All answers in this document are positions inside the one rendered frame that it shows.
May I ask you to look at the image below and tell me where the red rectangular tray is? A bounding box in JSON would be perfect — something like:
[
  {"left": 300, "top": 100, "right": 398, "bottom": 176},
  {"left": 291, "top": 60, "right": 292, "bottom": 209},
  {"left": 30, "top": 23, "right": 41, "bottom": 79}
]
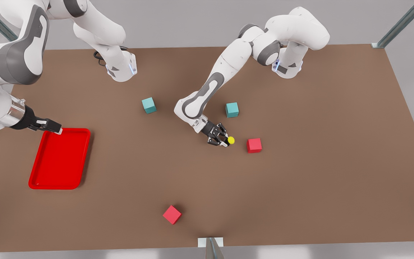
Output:
[{"left": 28, "top": 128, "right": 91, "bottom": 190}]

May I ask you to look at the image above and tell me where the teal cube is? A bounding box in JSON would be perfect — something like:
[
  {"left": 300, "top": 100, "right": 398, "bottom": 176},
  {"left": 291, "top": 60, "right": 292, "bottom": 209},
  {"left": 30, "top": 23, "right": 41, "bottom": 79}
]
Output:
[
  {"left": 225, "top": 102, "right": 239, "bottom": 118},
  {"left": 142, "top": 97, "right": 157, "bottom": 114}
]

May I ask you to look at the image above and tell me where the red cube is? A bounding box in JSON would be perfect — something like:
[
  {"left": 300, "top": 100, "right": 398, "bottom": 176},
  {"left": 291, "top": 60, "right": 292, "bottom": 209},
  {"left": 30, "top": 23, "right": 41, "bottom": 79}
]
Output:
[
  {"left": 162, "top": 205, "right": 182, "bottom": 225},
  {"left": 247, "top": 138, "right": 263, "bottom": 154}
]

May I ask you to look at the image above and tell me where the black cable loop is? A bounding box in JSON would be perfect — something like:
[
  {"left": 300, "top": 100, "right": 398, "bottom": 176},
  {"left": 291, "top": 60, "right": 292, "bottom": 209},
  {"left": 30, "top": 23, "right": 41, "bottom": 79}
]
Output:
[{"left": 93, "top": 46, "right": 129, "bottom": 67}]

